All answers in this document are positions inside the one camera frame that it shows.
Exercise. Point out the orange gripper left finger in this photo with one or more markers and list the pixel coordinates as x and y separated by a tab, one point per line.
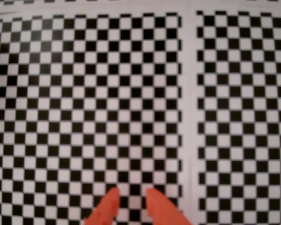
105	211

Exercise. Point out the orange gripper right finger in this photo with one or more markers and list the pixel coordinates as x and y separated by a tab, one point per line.
164	211

